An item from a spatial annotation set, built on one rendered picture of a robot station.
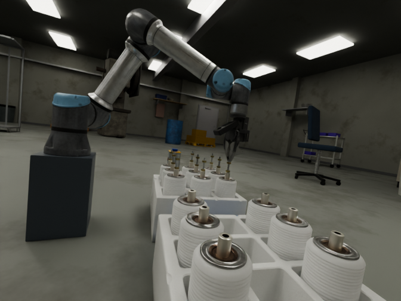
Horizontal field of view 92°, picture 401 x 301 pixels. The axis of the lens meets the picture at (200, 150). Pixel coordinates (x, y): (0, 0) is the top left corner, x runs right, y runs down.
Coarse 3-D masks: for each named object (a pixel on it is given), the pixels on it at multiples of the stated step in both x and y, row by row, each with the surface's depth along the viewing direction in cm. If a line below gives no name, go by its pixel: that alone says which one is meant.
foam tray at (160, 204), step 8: (152, 184) 110; (160, 184) 93; (152, 192) 102; (160, 192) 80; (152, 200) 95; (160, 200) 74; (168, 200) 75; (208, 200) 80; (216, 200) 81; (224, 200) 82; (232, 200) 83; (240, 200) 84; (152, 208) 89; (160, 208) 75; (168, 208) 76; (216, 208) 81; (224, 208) 82; (232, 208) 83; (240, 208) 84; (152, 216) 84; (152, 224) 80; (152, 232) 75; (152, 240) 75
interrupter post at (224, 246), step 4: (224, 232) 32; (220, 236) 31; (224, 236) 32; (228, 236) 31; (220, 240) 30; (224, 240) 30; (228, 240) 30; (220, 244) 30; (224, 244) 30; (228, 244) 30; (220, 248) 30; (224, 248) 30; (228, 248) 30; (216, 252) 31; (220, 252) 30; (224, 252) 30; (228, 252) 30; (220, 256) 30; (224, 256) 30; (228, 256) 30
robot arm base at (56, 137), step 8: (56, 128) 69; (64, 128) 69; (56, 136) 69; (64, 136) 70; (72, 136) 71; (80, 136) 73; (48, 144) 70; (56, 144) 68; (64, 144) 69; (72, 144) 70; (80, 144) 73; (88, 144) 77; (48, 152) 68; (56, 152) 68; (64, 152) 69; (72, 152) 70; (80, 152) 72; (88, 152) 76
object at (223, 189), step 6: (216, 180) 89; (222, 180) 86; (216, 186) 88; (222, 186) 85; (228, 186) 85; (234, 186) 86; (216, 192) 87; (222, 192) 85; (228, 192) 85; (234, 192) 86
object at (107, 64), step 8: (104, 56) 654; (112, 56) 668; (104, 64) 628; (112, 64) 625; (104, 72) 658; (136, 72) 667; (136, 80) 672; (128, 88) 716; (136, 88) 692; (120, 96) 658; (120, 104) 704; (112, 112) 641; (120, 112) 655; (128, 112) 668; (112, 120) 644; (120, 120) 659; (104, 128) 635; (112, 128) 648; (120, 128) 663; (112, 136) 653; (120, 136) 635
